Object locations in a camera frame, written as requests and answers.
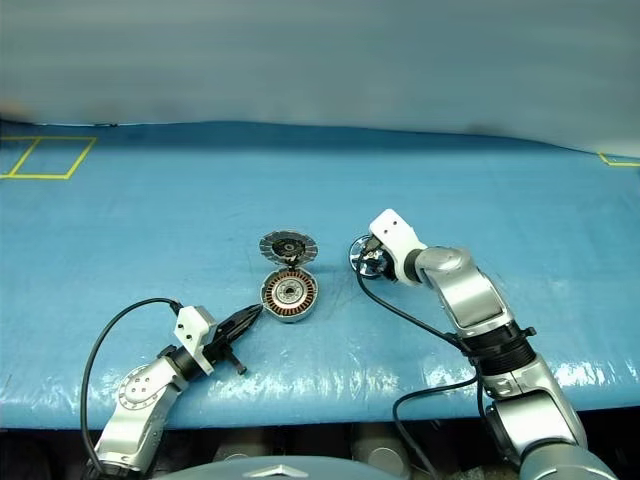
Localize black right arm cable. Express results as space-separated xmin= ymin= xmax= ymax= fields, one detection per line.
xmin=355 ymin=259 xmax=494 ymax=480

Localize grey robot torso with logo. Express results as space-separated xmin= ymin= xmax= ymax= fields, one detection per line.
xmin=162 ymin=452 xmax=419 ymax=480

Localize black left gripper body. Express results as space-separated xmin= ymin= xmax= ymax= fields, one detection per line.
xmin=203 ymin=323 xmax=250 ymax=377

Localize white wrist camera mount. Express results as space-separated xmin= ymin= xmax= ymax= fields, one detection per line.
xmin=173 ymin=304 xmax=220 ymax=377
xmin=368 ymin=208 xmax=428 ymax=288

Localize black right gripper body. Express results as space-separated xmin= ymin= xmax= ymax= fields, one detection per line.
xmin=372 ymin=249 xmax=401 ymax=285

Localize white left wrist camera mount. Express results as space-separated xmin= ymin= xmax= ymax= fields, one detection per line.
xmin=173 ymin=304 xmax=220 ymax=377

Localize grey motor housing with stator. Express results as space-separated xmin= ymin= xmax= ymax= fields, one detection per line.
xmin=259 ymin=267 xmax=319 ymax=324

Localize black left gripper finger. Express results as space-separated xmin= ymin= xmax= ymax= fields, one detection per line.
xmin=223 ymin=308 xmax=263 ymax=348
xmin=219 ymin=302 xmax=263 ymax=336

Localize silver spoked rotor black rim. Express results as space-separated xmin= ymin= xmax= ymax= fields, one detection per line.
xmin=347 ymin=234 xmax=387 ymax=277

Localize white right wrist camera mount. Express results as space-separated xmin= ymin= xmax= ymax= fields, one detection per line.
xmin=368 ymin=208 xmax=428 ymax=288

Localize grey motor end cover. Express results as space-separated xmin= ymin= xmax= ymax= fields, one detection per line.
xmin=258 ymin=229 xmax=320 ymax=269

